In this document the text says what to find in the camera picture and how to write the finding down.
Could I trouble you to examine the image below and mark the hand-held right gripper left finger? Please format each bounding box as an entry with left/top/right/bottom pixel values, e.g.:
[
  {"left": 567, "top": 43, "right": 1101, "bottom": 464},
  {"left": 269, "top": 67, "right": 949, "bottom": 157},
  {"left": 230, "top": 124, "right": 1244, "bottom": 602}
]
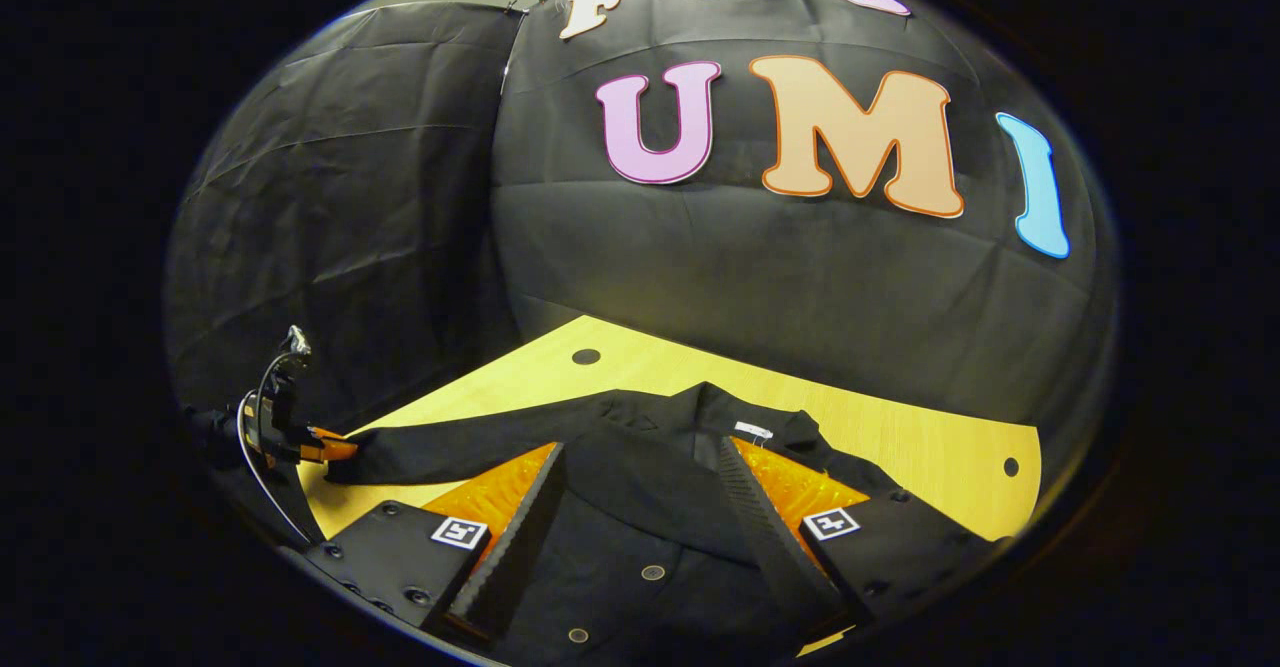
[{"left": 300, "top": 440, "right": 569, "bottom": 648}]

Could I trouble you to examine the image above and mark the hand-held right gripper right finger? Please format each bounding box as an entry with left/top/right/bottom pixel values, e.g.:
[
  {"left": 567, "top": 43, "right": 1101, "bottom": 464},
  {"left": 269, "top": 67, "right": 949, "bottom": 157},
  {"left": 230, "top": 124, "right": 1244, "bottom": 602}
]
[{"left": 715, "top": 434, "right": 1013, "bottom": 638}]

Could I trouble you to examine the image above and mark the black button shirt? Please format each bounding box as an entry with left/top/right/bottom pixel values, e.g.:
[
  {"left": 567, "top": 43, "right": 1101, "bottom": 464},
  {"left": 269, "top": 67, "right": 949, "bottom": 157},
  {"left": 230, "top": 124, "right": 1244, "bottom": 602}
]
[{"left": 323, "top": 382, "right": 906, "bottom": 667}]

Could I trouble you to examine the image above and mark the black backdrop cloth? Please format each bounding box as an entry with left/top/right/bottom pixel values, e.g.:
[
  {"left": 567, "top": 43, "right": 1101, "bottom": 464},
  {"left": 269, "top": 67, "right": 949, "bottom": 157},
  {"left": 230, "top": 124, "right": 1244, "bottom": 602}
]
[{"left": 163, "top": 0, "right": 1121, "bottom": 440}]

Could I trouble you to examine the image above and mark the grey cable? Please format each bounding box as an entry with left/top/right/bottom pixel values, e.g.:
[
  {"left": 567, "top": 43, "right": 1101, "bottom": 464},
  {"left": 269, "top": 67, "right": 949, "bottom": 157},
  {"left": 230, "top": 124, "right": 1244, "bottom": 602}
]
[{"left": 235, "top": 347, "right": 313, "bottom": 546}]

